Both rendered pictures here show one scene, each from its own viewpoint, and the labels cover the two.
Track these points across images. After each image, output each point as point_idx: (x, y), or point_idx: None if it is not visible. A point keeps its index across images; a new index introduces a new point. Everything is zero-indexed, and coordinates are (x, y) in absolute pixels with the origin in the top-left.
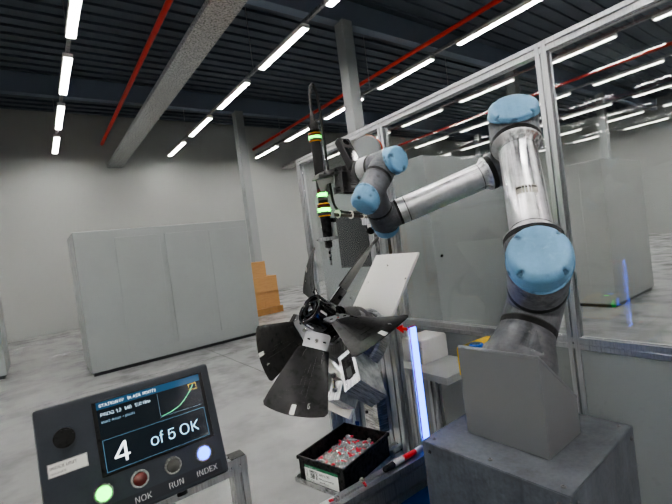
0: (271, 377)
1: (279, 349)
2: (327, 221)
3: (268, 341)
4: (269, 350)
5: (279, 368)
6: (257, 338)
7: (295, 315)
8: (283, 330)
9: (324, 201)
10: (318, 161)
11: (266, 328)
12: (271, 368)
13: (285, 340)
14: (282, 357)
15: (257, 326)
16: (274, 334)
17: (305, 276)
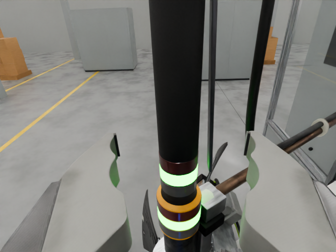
0: (144, 245)
1: (149, 237)
2: (175, 247)
3: (145, 218)
4: (145, 225)
5: (148, 248)
6: (144, 200)
7: (201, 178)
8: (151, 230)
9: (173, 201)
10: (163, 32)
11: (147, 204)
12: (144, 239)
13: (152, 239)
14: (150, 245)
15: (147, 189)
16: (148, 220)
17: (213, 160)
